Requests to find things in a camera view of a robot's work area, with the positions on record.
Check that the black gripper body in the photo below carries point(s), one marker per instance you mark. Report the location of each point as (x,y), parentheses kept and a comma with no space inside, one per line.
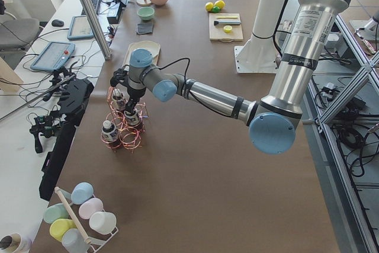
(134,94)

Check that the tea bottle rack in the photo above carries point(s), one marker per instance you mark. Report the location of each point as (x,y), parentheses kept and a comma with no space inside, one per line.
(133,119)

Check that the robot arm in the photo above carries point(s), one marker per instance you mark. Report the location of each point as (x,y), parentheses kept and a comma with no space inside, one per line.
(272,120)

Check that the tea bottle lower middle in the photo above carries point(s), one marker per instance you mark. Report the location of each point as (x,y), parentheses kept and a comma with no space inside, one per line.
(118,100)

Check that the tea bottle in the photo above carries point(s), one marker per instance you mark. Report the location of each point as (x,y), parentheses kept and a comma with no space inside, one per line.
(110,134)
(118,100)

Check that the cream serving tray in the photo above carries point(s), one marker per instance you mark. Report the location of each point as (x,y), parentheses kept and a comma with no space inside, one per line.
(151,46)

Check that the tea bottle lower outer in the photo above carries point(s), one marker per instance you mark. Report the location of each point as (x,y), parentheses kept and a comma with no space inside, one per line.
(110,134)

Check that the grey folded cloth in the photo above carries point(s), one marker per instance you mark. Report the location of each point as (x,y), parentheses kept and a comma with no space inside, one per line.
(145,28)

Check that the handheld gripper tool black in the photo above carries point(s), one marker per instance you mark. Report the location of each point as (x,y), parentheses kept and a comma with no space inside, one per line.
(60,76)

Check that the green bowl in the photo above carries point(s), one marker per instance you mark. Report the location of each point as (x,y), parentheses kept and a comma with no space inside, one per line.
(146,13)

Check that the blue teach pendant far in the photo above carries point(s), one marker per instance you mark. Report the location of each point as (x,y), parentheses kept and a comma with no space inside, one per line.
(79,28)

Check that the blue teach pendant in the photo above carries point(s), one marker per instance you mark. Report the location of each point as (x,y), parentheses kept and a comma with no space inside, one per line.
(79,28)
(53,57)

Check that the blue teach pendant near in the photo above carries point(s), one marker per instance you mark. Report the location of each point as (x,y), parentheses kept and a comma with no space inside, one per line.
(53,57)

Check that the handheld gripper tool green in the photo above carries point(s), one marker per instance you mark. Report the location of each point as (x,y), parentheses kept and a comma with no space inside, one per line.
(47,126)

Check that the black computer mouse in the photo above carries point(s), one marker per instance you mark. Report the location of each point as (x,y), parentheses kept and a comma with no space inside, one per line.
(57,23)

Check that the steel muddler cylinder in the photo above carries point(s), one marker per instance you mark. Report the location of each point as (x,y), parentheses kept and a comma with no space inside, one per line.
(225,22)

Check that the blue cup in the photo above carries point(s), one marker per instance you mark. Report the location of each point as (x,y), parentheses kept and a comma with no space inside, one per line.
(80,194)

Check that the half lemon slice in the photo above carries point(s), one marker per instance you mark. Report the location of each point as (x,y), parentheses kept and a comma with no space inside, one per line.
(227,29)

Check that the wooden cutting board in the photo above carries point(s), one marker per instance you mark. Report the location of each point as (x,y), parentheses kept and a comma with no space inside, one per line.
(216,33)

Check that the yellow lemon lower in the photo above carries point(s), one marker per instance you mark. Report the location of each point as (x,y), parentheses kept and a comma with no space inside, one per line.
(209,6)

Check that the yellow lemon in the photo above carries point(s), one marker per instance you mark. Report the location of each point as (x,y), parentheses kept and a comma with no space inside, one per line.
(209,6)
(220,4)

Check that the yellow plastic knife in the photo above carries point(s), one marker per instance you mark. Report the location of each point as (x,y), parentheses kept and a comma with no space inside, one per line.
(227,17)

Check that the green lime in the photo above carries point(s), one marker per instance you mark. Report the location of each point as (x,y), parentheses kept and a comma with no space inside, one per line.
(215,9)

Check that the pink cup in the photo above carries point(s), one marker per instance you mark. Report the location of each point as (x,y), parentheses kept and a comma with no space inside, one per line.
(91,206)

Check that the yellow lemon upper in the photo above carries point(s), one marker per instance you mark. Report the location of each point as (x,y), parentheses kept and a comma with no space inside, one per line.
(220,4)

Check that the white cup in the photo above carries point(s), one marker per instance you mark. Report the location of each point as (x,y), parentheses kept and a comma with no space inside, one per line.
(103,222)

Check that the grey office chair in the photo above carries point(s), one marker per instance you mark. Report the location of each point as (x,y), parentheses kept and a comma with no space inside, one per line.
(17,34)

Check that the green cup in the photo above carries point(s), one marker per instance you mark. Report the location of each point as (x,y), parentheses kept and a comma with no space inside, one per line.
(54,212)

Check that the yellow cup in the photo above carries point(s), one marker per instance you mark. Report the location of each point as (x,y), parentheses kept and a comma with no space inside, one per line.
(59,227)

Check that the grey cup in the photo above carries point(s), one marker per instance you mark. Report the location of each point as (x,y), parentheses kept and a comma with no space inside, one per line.
(73,242)

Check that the tape roll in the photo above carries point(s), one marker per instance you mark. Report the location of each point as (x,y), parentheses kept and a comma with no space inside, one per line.
(15,243)

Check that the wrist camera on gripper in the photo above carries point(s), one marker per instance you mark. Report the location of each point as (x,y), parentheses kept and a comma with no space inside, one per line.
(120,76)

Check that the copper wire bottle rack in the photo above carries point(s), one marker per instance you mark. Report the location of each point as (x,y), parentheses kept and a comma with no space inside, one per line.
(130,137)

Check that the aluminium frame post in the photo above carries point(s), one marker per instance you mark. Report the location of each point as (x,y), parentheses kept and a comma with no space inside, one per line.
(96,28)

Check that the wooden rack handle rod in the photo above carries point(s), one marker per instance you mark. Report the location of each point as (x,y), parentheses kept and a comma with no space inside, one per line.
(72,214)

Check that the white wire cup rack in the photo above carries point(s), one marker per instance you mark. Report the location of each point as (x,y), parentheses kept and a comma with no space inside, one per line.
(98,241)

